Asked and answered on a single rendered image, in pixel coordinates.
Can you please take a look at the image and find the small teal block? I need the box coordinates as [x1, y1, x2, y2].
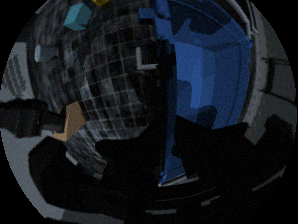
[63, 3, 93, 31]

